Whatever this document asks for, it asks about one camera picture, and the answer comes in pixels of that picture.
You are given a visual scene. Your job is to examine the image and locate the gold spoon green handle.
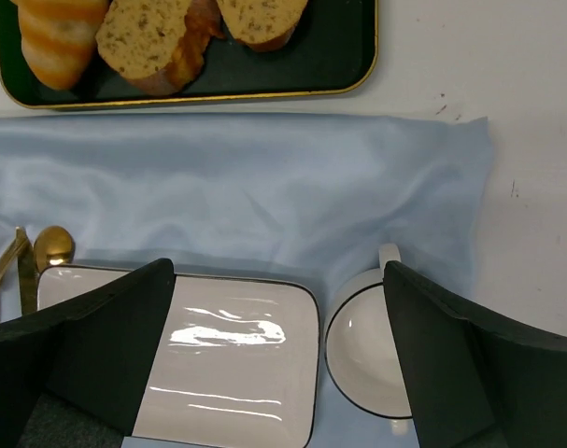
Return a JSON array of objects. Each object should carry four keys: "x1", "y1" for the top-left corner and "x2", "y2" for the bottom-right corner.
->
[{"x1": 34, "y1": 226, "x2": 76, "y2": 273}]

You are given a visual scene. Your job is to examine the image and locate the dark green gold-rimmed tray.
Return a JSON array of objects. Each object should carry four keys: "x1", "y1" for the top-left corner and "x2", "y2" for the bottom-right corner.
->
[{"x1": 0, "y1": 1, "x2": 379, "y2": 109}]

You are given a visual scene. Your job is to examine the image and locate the right seeded bread slice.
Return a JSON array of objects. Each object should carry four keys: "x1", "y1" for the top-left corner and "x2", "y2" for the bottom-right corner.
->
[{"x1": 217, "y1": 0, "x2": 308, "y2": 52}]

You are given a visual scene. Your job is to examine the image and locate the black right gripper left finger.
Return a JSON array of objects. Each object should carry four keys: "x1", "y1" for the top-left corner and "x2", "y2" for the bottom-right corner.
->
[{"x1": 0, "y1": 259, "x2": 176, "y2": 447}]

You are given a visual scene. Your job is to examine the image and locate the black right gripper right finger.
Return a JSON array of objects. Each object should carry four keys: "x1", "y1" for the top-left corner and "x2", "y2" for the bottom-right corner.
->
[{"x1": 383, "y1": 261, "x2": 567, "y2": 447}]

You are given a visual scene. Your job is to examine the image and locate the gold fork green handle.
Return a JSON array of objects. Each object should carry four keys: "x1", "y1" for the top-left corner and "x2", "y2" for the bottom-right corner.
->
[{"x1": 0, "y1": 227, "x2": 30, "y2": 286}]

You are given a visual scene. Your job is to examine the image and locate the white rectangular plate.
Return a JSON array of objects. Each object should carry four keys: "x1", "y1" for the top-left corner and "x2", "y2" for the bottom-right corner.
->
[{"x1": 35, "y1": 264, "x2": 321, "y2": 447}]

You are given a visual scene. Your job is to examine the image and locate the light blue cloth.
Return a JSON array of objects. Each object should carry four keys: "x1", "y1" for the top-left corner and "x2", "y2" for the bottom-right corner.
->
[{"x1": 0, "y1": 111, "x2": 492, "y2": 448}]

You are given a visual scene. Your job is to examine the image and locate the left seeded bread slice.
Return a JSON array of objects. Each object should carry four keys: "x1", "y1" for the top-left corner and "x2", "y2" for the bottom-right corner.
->
[{"x1": 96, "y1": 0, "x2": 195, "y2": 96}]

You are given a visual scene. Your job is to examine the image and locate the seeded bread slice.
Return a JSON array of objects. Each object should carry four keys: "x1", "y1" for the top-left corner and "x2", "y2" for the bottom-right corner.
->
[
  {"x1": 217, "y1": 0, "x2": 308, "y2": 52},
  {"x1": 96, "y1": 0, "x2": 195, "y2": 96}
]

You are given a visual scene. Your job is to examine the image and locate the white two-handled bowl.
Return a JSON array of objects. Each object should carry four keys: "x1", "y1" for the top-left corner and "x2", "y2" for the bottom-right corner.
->
[{"x1": 324, "y1": 244, "x2": 412, "y2": 436}]

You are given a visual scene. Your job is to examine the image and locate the striped orange bread roll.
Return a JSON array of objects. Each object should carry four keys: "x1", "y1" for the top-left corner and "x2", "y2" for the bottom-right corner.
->
[{"x1": 15, "y1": 0, "x2": 109, "y2": 91}]

